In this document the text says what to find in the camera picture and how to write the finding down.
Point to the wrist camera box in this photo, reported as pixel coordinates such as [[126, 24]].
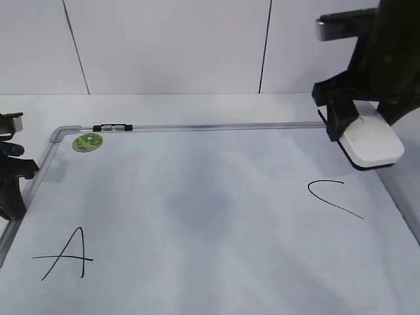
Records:
[[11, 123], [341, 25]]

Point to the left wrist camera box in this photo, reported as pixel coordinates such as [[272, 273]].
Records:
[[11, 123]]

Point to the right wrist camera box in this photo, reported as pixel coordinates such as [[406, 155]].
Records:
[[341, 25]]

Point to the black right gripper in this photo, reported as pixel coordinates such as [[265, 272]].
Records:
[[384, 68]]

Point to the round green magnet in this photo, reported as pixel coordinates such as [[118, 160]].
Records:
[[87, 143]]

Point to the white board eraser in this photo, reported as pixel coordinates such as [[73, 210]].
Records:
[[369, 142]]

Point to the black silver board clip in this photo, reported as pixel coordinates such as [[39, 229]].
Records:
[[112, 128]]

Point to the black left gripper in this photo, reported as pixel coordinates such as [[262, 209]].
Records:
[[12, 167]]

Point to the white framed whiteboard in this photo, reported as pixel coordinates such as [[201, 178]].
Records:
[[242, 221]]

